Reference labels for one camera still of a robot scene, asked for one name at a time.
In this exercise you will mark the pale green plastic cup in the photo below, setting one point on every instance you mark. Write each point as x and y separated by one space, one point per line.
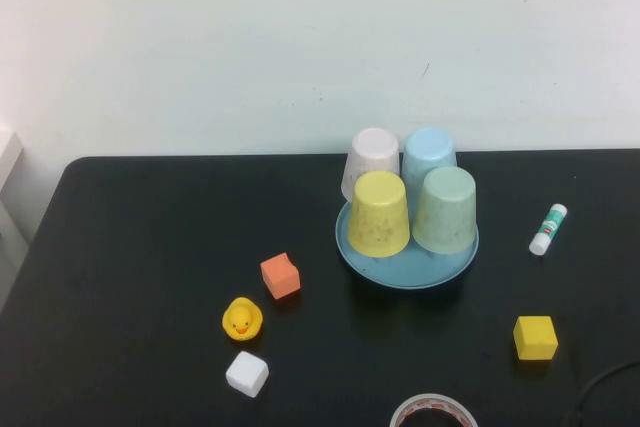
445 212

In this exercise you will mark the white speckled plastic cup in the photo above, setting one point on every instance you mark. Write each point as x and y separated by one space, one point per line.
372 152

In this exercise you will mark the yellow plastic cup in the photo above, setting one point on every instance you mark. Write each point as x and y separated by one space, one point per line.
378 217

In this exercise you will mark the light blue plastic cup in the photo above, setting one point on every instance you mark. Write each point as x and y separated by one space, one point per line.
430 149

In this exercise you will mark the blue cup stand with pegs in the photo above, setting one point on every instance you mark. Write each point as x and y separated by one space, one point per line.
400 272

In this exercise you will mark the orange foam cube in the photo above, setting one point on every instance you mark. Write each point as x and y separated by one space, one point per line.
280 277

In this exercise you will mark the yellow rubber duck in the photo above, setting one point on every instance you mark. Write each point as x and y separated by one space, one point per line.
241 319

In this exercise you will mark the white foam cube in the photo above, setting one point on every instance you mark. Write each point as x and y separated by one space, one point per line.
246 374

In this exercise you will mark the white green glue stick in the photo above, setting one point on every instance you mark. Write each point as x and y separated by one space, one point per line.
547 229

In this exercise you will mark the clear tape roll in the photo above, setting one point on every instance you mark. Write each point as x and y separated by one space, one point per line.
400 409

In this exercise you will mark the yellow foam cube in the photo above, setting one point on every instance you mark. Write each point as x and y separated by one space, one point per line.
536 339

